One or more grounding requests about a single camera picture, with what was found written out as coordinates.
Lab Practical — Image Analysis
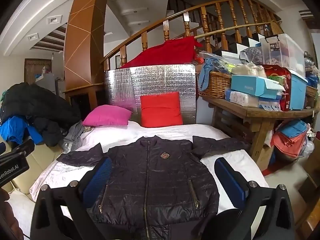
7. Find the black quilted jacket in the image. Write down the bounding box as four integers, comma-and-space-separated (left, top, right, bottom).
58, 136, 246, 239

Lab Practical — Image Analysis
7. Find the beige sofa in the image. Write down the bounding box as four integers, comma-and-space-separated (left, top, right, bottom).
0, 134, 63, 196

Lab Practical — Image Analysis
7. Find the blue garment on sofa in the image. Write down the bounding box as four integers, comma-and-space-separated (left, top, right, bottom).
1, 116, 43, 145

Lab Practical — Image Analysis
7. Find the white bed blanket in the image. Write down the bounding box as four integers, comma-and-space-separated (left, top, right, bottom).
7, 121, 270, 240

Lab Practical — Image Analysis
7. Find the pile of dark coats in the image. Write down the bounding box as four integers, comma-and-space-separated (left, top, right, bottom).
1, 82, 81, 147

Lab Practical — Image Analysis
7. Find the grey garment on bed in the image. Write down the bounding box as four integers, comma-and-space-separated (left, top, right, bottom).
59, 121, 92, 154

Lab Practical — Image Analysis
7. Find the folded orange blue cloth stack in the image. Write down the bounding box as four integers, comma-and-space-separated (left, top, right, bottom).
271, 120, 310, 158

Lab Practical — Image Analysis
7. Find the wooden side table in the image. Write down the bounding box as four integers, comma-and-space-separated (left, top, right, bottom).
202, 96, 319, 171

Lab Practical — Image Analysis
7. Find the pink pillow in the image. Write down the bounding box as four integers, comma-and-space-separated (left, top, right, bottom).
82, 105, 132, 127

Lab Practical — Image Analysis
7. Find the white patterned tissue pack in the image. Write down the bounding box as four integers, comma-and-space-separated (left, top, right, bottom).
225, 88, 259, 108

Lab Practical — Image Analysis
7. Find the brown wooden column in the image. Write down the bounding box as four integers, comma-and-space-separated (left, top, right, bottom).
64, 0, 107, 109

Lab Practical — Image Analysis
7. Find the silver foil insulation panel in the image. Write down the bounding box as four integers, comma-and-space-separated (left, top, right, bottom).
105, 64, 196, 125

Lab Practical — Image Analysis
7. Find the red pillow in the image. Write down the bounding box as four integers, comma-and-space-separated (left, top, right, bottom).
140, 92, 183, 128

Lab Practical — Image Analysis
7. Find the light blue cardboard box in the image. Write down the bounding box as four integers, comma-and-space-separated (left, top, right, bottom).
231, 75, 285, 99

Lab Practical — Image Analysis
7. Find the wicker basket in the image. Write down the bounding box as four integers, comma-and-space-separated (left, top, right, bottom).
199, 71, 232, 99

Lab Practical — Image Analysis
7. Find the blue plastic bin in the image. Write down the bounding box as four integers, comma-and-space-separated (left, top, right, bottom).
289, 69, 308, 110

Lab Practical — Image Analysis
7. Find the red gift box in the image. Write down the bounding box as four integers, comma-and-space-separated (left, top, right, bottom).
263, 64, 291, 112

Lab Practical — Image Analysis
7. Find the blue cloth in basket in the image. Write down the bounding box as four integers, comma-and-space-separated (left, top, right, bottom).
198, 56, 229, 91

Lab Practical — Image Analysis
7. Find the clear plastic storage box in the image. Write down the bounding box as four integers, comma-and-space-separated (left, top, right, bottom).
260, 34, 305, 78

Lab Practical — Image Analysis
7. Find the red cloth on railing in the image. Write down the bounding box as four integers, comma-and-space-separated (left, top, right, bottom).
121, 36, 202, 68

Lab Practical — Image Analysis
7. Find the wooden stair railing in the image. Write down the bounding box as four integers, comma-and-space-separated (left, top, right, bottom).
101, 0, 283, 70

